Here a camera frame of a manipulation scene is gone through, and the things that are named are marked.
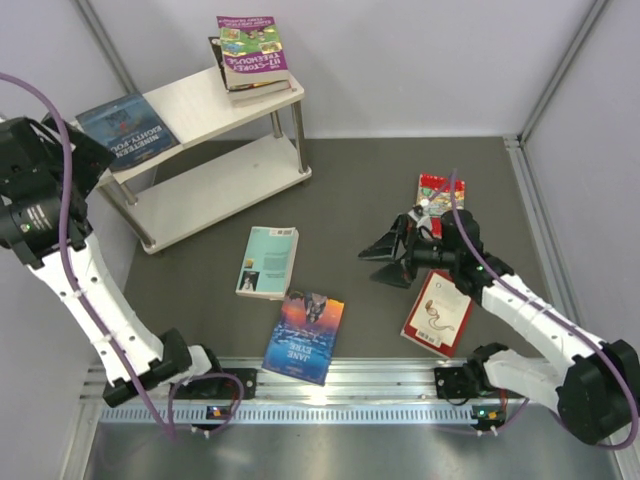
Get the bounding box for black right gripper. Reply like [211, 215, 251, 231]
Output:
[359, 214, 459, 288]

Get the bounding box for dark blue Nineteen Eighty-Four book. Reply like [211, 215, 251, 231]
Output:
[76, 93, 180, 172]

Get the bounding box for blue Jane Eyre book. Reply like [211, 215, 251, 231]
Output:
[262, 291, 345, 386]

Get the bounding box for black treehouse book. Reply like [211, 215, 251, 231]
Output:
[208, 37, 231, 93]

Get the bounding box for purple storey treehouse book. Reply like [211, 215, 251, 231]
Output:
[217, 16, 289, 88]

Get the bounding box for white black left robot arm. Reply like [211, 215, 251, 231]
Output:
[1, 117, 226, 407]

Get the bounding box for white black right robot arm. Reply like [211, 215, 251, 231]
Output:
[358, 207, 639, 448]

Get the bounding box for red Edward Tulane book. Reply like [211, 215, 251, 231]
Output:
[400, 270, 473, 358]

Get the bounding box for red treehouse book on table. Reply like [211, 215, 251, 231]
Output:
[416, 173, 452, 238]

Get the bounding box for light teal paperback book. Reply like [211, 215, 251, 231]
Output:
[235, 226, 299, 300]

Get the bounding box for white two-tier shelf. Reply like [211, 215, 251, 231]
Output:
[96, 67, 312, 254]

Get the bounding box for red storey treehouse book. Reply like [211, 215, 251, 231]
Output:
[227, 81, 291, 106]

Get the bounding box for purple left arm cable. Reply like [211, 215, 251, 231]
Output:
[0, 72, 246, 444]

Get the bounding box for aluminium front rail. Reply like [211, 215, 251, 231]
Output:
[79, 355, 566, 426]

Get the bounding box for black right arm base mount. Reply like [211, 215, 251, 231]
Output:
[433, 366, 499, 406]

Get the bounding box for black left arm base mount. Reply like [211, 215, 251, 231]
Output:
[174, 367, 258, 400]

